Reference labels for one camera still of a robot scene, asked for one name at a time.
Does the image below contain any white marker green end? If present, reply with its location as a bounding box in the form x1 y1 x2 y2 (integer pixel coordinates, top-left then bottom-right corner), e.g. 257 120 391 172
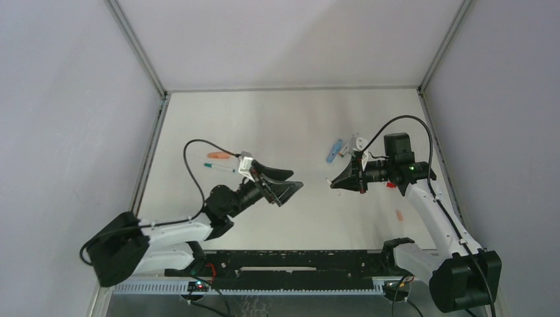
203 162 236 173

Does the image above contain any orange translucent highlighter pen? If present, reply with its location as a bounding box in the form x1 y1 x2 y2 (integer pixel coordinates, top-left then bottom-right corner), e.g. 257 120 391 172
207 151 231 159

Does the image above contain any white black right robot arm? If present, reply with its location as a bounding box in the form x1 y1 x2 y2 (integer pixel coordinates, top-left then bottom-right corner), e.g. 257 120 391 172
330 133 502 316

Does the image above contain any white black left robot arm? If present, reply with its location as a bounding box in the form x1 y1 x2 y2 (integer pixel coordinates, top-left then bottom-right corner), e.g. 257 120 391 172
79 160 304 287

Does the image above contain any white pen orange tip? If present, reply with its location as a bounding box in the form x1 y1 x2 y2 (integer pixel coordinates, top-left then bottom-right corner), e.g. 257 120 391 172
338 142 349 157

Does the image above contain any blue translucent highlighter pen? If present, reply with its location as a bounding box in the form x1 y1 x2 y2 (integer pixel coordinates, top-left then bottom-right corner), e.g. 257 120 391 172
326 139 344 164

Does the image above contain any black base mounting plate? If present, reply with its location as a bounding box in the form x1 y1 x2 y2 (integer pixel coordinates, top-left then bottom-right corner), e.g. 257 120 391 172
164 250 408 291

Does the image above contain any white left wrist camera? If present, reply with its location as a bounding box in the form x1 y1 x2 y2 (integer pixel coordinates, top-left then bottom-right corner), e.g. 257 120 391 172
238 151 254 178

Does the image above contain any black cable on base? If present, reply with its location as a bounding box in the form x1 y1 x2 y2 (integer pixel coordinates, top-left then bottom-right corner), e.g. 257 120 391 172
179 275 272 317

